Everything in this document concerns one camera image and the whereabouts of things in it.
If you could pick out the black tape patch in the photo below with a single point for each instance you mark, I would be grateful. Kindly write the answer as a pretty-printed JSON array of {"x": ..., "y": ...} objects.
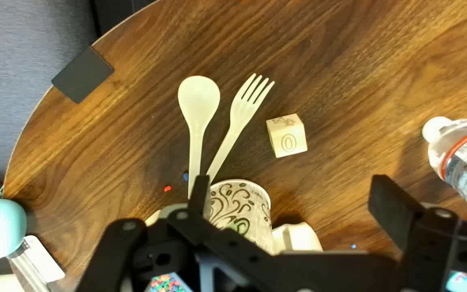
[{"x": 83, "y": 75}]

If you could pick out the dark gray sofa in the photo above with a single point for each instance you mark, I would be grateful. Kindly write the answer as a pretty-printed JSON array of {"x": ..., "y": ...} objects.
[{"x": 23, "y": 70}]

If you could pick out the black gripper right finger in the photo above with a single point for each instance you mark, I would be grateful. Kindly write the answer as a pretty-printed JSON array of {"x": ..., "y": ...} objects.
[{"x": 396, "y": 211}]

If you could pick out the white wooden box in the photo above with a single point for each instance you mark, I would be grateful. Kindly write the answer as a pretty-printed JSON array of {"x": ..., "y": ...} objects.
[{"x": 299, "y": 239}]

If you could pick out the white plastic fork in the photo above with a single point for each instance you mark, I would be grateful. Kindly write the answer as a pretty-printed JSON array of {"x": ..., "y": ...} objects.
[{"x": 243, "y": 108}]

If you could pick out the small wooden cube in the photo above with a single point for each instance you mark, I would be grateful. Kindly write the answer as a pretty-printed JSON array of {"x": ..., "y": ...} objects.
[{"x": 287, "y": 137}]

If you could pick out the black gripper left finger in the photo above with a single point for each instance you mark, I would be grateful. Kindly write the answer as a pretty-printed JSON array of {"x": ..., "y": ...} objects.
[{"x": 198, "y": 195}]

